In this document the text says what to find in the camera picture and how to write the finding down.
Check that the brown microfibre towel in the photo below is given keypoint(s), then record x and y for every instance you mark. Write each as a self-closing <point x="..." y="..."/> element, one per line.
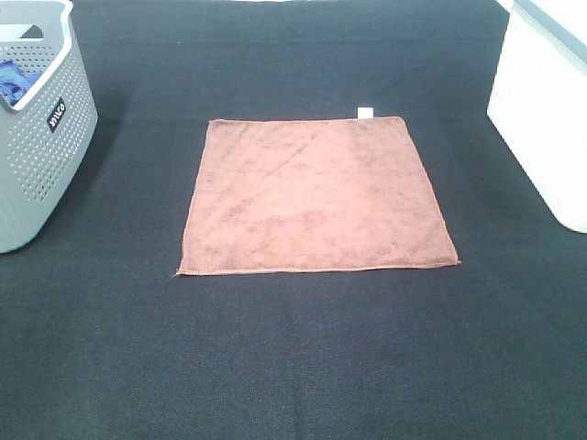
<point x="311" y="196"/>

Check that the grey perforated laundry basket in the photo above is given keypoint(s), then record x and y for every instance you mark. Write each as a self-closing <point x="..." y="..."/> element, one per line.
<point x="45" y="135"/>

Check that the white plastic bin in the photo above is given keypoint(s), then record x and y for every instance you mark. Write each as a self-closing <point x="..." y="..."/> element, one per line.
<point x="538" y="102"/>

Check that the blue cloth in basket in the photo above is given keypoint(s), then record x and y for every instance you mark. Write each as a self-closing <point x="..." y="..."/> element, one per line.
<point x="14" y="83"/>

